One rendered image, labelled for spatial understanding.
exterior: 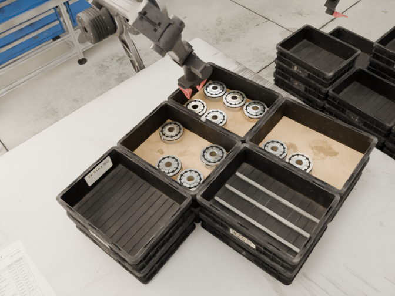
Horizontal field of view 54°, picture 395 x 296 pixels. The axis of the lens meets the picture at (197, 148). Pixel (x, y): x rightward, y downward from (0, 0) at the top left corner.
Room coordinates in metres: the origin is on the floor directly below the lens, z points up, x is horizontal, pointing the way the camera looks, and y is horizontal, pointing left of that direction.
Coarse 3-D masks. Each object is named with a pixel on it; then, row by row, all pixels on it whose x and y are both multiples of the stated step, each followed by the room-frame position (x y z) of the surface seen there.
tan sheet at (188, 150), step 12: (168, 120) 1.16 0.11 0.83; (156, 132) 1.10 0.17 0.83; (144, 144) 1.04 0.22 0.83; (156, 144) 1.04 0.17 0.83; (168, 144) 1.03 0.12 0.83; (180, 144) 1.02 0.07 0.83; (192, 144) 1.01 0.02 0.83; (204, 144) 1.01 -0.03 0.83; (144, 156) 0.98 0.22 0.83; (156, 156) 0.98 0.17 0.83; (180, 156) 0.96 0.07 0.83; (192, 156) 0.95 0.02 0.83; (192, 168) 0.90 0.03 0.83; (204, 168) 0.89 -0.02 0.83
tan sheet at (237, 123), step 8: (200, 96) 1.29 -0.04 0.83; (208, 104) 1.23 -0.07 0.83; (216, 104) 1.23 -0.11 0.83; (224, 112) 1.17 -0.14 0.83; (232, 112) 1.17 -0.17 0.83; (240, 112) 1.16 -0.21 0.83; (232, 120) 1.12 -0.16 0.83; (240, 120) 1.11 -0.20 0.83; (232, 128) 1.08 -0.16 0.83; (240, 128) 1.07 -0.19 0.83; (248, 128) 1.07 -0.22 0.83
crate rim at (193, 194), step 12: (156, 108) 1.15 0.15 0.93; (180, 108) 1.13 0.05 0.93; (144, 120) 1.09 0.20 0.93; (132, 132) 1.03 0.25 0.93; (120, 144) 0.98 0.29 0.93; (240, 144) 0.91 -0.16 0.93; (132, 156) 0.91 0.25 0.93; (228, 156) 0.86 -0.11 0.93; (156, 168) 0.84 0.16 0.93; (216, 168) 0.81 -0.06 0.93; (204, 180) 0.76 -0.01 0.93; (192, 192) 0.72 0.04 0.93
